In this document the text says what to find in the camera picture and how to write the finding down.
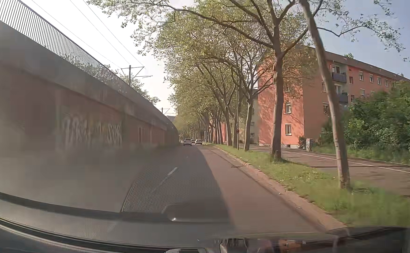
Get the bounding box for metal railing fence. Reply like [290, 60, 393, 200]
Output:
[0, 0, 146, 97]

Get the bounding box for overhead line mast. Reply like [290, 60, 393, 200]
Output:
[120, 65, 153, 86]

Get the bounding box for salmon apartment building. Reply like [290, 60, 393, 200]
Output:
[220, 44, 410, 149]

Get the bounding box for row of trees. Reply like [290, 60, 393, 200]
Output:
[87, 0, 407, 190]

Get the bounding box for brick retaining wall with graffiti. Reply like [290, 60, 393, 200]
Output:
[0, 11, 179, 155]

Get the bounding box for overhead wires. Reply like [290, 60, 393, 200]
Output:
[29, 0, 153, 78]

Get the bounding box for grass verge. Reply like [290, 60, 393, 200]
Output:
[207, 143, 410, 229]

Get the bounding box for grey asphalt road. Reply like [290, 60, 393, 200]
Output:
[0, 143, 335, 235]

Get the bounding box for green bushes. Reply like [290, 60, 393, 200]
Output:
[317, 82, 410, 166]

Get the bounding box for car's own bonnet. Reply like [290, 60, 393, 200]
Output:
[0, 210, 410, 253]

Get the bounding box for paved cycle and foot path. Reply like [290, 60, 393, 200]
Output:
[249, 145, 410, 202]

